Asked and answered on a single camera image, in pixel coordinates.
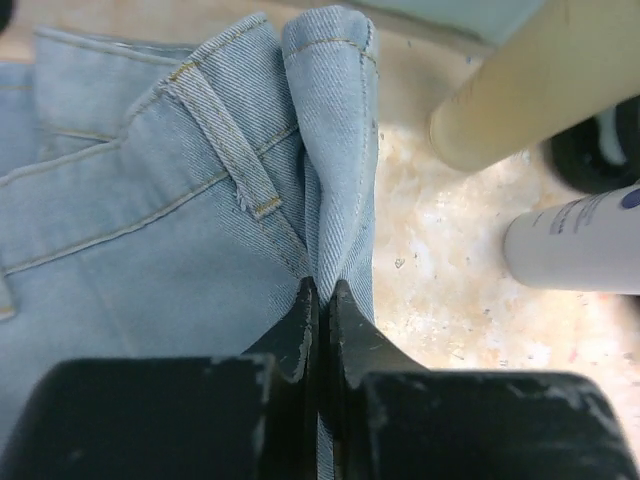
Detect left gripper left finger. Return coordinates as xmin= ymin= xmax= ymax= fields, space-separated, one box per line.
xmin=1 ymin=278 xmax=319 ymax=479

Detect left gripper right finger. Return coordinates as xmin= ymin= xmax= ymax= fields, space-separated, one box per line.
xmin=320 ymin=281 xmax=639 ymax=479

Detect light blue denim jeans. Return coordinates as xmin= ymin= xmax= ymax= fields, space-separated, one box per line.
xmin=0 ymin=4 xmax=381 ymax=441

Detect white plastic bottle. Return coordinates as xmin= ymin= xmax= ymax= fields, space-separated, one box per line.
xmin=503 ymin=184 xmax=639 ymax=295

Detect suitcase wheel near front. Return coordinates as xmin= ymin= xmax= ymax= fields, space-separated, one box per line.
xmin=547 ymin=97 xmax=639 ymax=194

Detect gold-capped amber bottle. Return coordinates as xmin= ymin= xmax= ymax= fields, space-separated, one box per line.
xmin=429 ymin=1 xmax=639 ymax=172

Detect light blue hard-shell suitcase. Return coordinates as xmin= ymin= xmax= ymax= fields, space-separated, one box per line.
xmin=356 ymin=0 xmax=545 ymax=46

